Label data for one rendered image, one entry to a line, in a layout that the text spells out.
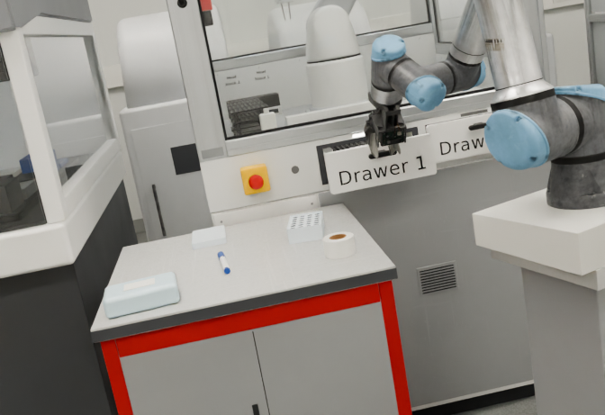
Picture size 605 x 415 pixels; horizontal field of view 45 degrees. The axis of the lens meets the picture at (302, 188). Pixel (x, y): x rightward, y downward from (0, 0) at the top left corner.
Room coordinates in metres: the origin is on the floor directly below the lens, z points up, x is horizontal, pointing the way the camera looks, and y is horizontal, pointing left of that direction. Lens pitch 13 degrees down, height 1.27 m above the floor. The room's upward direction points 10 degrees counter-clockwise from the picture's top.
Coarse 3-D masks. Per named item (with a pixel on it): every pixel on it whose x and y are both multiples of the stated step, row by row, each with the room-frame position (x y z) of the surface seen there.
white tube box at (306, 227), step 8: (296, 216) 1.78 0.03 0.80; (304, 216) 1.77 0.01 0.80; (312, 216) 1.75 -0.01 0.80; (320, 216) 1.74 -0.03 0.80; (288, 224) 1.71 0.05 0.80; (296, 224) 1.71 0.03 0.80; (304, 224) 1.69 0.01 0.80; (312, 224) 1.68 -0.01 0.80; (320, 224) 1.66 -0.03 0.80; (288, 232) 1.67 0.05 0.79; (296, 232) 1.67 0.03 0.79; (304, 232) 1.66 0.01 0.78; (312, 232) 1.66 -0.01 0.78; (320, 232) 1.66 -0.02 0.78; (296, 240) 1.67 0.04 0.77; (304, 240) 1.66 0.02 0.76; (312, 240) 1.66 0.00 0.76
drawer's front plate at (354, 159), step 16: (400, 144) 1.87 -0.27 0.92; (416, 144) 1.87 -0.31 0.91; (432, 144) 1.88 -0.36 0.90; (336, 160) 1.85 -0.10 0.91; (352, 160) 1.86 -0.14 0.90; (368, 160) 1.86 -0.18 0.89; (384, 160) 1.86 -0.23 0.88; (400, 160) 1.87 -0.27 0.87; (416, 160) 1.87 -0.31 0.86; (432, 160) 1.88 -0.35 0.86; (336, 176) 1.85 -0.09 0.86; (352, 176) 1.86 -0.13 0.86; (368, 176) 1.86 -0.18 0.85; (384, 176) 1.86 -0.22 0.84; (400, 176) 1.87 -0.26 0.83; (416, 176) 1.87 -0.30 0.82; (336, 192) 1.85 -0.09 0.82
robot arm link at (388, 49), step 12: (384, 36) 1.62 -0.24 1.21; (396, 36) 1.62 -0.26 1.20; (372, 48) 1.61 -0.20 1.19; (384, 48) 1.59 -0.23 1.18; (396, 48) 1.58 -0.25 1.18; (372, 60) 1.62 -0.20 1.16; (384, 60) 1.59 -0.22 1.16; (396, 60) 1.58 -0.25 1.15; (372, 72) 1.64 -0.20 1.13; (384, 72) 1.59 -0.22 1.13; (372, 84) 1.66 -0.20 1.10; (384, 84) 1.63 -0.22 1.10
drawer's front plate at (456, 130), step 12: (456, 120) 2.01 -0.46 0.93; (468, 120) 2.01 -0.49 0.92; (480, 120) 2.02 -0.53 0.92; (432, 132) 2.00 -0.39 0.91; (444, 132) 2.01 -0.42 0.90; (456, 132) 2.01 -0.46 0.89; (468, 132) 2.01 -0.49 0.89; (480, 132) 2.01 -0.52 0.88; (444, 144) 2.00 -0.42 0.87; (456, 144) 2.01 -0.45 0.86; (444, 156) 2.00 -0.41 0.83; (456, 156) 2.01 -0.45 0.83; (468, 156) 2.01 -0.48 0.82
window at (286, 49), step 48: (240, 0) 1.99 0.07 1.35; (288, 0) 2.01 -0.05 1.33; (336, 0) 2.02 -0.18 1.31; (384, 0) 2.03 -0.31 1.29; (432, 0) 2.04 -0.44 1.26; (240, 48) 1.99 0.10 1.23; (288, 48) 2.00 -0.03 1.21; (336, 48) 2.02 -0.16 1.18; (432, 48) 2.04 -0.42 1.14; (240, 96) 1.99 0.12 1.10; (288, 96) 2.00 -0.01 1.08; (336, 96) 2.01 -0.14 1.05
